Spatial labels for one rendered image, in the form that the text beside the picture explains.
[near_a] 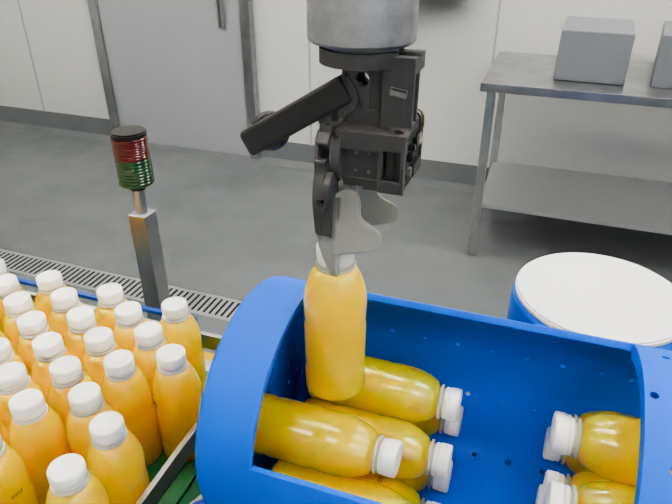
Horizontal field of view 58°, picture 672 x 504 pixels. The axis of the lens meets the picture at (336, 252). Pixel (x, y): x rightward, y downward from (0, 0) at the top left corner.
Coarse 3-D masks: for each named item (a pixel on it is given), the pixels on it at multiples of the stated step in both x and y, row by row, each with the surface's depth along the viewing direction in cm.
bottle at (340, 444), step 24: (264, 408) 67; (288, 408) 67; (312, 408) 67; (264, 432) 66; (288, 432) 65; (312, 432) 64; (336, 432) 64; (360, 432) 64; (288, 456) 65; (312, 456) 64; (336, 456) 63; (360, 456) 63
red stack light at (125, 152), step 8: (144, 136) 108; (112, 144) 107; (120, 144) 106; (128, 144) 106; (136, 144) 106; (144, 144) 108; (120, 152) 107; (128, 152) 107; (136, 152) 107; (144, 152) 108; (120, 160) 107; (128, 160) 107; (136, 160) 108
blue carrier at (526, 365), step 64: (256, 320) 64; (384, 320) 79; (448, 320) 74; (512, 320) 66; (256, 384) 60; (448, 384) 81; (512, 384) 78; (576, 384) 75; (640, 384) 56; (512, 448) 78; (640, 448) 52
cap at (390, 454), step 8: (384, 440) 64; (392, 440) 64; (384, 448) 64; (392, 448) 63; (400, 448) 65; (384, 456) 63; (392, 456) 63; (400, 456) 66; (384, 464) 63; (392, 464) 63; (384, 472) 63; (392, 472) 63
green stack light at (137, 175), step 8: (144, 160) 109; (120, 168) 108; (128, 168) 108; (136, 168) 108; (144, 168) 109; (152, 168) 112; (120, 176) 109; (128, 176) 109; (136, 176) 109; (144, 176) 110; (152, 176) 112; (120, 184) 110; (128, 184) 109; (136, 184) 110; (144, 184) 110
